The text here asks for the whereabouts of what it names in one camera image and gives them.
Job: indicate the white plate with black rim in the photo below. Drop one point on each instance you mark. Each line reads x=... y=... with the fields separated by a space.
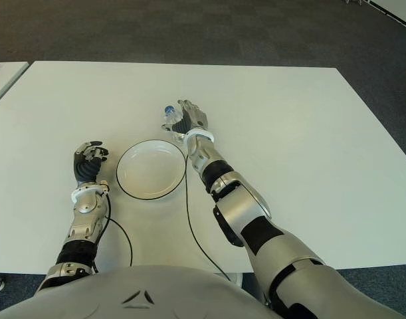
x=151 y=171

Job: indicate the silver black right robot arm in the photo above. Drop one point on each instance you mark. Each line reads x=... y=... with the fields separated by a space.
x=242 y=212

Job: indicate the grey robot torso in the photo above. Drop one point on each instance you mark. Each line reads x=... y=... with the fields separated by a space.
x=139 y=292

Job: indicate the clear water bottle blue cap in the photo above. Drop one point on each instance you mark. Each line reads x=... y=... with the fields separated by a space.
x=172 y=116

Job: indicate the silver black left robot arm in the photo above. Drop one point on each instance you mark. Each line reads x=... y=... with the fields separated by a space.
x=84 y=216

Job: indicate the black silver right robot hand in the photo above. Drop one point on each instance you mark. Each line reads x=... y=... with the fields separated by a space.
x=196 y=118

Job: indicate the white board panel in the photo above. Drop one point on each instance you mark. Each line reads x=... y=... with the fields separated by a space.
x=398 y=11

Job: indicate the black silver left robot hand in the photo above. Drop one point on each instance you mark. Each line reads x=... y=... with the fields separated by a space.
x=86 y=167

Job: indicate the small white table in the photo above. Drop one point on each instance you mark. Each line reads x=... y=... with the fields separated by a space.
x=3 y=79

